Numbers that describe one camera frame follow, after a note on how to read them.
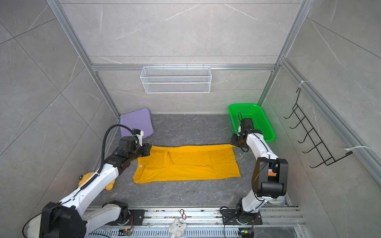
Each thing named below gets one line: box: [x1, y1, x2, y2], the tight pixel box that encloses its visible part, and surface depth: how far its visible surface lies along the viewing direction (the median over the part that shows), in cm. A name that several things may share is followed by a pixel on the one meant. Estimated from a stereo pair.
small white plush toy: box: [168, 217, 188, 238], surface depth 69 cm
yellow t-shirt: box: [132, 144, 242, 184], surface depth 93 cm
